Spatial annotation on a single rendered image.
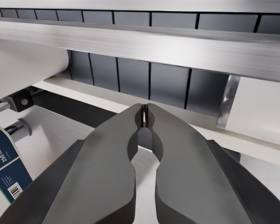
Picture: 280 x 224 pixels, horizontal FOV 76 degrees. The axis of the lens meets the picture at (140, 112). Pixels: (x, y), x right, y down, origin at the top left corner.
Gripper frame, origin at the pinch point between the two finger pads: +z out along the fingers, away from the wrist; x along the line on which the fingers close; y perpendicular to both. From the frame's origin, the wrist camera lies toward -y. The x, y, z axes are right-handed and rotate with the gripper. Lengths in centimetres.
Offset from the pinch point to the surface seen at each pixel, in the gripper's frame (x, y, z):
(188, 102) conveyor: 4.1, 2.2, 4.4
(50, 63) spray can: -10.0, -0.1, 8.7
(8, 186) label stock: -28.5, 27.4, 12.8
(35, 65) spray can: -10.7, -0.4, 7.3
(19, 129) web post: -26.1, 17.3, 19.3
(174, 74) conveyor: 2.7, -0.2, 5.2
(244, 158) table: 12.3, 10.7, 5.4
